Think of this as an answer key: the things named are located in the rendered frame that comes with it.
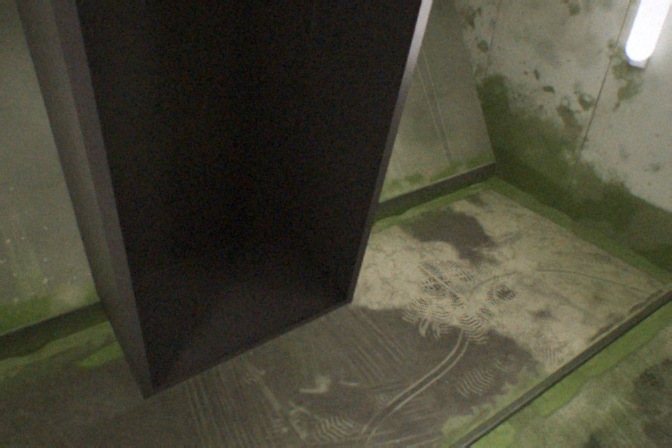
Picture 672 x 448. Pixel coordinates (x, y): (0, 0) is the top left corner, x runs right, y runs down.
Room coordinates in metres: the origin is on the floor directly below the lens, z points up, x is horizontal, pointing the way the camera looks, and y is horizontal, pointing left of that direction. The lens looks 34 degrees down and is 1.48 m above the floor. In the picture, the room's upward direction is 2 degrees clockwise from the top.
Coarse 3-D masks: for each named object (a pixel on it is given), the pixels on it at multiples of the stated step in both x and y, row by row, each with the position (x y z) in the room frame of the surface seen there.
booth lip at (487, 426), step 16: (656, 304) 1.64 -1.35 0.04; (640, 320) 1.55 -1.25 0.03; (608, 336) 1.45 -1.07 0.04; (592, 352) 1.36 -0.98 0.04; (560, 368) 1.28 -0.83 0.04; (576, 368) 1.30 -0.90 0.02; (544, 384) 1.20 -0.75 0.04; (528, 400) 1.14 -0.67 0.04; (496, 416) 1.06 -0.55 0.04; (480, 432) 1.00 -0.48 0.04
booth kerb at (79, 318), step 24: (480, 168) 2.59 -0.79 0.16; (408, 192) 2.27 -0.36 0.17; (432, 192) 2.38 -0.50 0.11; (384, 216) 2.18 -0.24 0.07; (72, 312) 1.33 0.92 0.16; (96, 312) 1.38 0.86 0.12; (0, 336) 1.20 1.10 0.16; (24, 336) 1.24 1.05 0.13; (48, 336) 1.28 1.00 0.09; (0, 360) 1.19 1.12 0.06
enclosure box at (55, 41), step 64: (64, 0) 0.61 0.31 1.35; (128, 0) 1.01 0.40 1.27; (192, 0) 1.09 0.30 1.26; (256, 0) 1.17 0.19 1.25; (320, 0) 1.25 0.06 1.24; (384, 0) 1.07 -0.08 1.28; (64, 64) 0.62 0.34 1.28; (128, 64) 1.02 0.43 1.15; (192, 64) 1.11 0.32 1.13; (256, 64) 1.20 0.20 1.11; (320, 64) 1.25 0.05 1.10; (384, 64) 1.06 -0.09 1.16; (64, 128) 0.77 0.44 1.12; (128, 128) 1.04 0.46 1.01; (192, 128) 1.13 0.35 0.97; (256, 128) 1.24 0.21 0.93; (320, 128) 1.25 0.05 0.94; (384, 128) 1.05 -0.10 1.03; (128, 192) 1.05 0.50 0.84; (192, 192) 1.16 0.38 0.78; (256, 192) 1.28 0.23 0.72; (320, 192) 1.25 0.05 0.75; (128, 256) 1.07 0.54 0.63; (192, 256) 1.19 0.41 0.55; (256, 256) 1.24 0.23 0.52; (320, 256) 1.24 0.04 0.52; (128, 320) 0.71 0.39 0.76; (192, 320) 0.99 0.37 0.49; (256, 320) 1.01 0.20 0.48
